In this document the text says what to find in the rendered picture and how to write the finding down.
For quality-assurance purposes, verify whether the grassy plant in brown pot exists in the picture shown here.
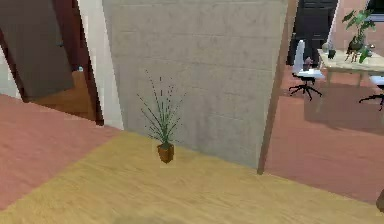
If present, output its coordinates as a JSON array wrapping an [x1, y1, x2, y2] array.
[[135, 69, 186, 165]]

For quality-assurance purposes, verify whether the black cupboard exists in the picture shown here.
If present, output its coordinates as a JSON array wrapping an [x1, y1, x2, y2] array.
[[286, 0, 339, 66]]

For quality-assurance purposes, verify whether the brown round object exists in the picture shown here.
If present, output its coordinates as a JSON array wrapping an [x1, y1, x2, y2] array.
[[375, 188, 384, 214]]

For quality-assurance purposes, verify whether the white office chair black base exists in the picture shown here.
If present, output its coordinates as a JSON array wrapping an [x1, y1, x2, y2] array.
[[358, 75, 384, 112], [287, 39, 326, 102]]

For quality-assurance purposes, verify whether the light wooden table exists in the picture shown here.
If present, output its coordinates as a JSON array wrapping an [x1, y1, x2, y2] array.
[[314, 48, 384, 114]]

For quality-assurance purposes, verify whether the leafy green house plant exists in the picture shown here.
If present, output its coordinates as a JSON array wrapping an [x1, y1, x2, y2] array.
[[341, 8, 377, 64]]

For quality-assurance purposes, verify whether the dark brown room door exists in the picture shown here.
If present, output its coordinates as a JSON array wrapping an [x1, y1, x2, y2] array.
[[0, 0, 76, 103]]

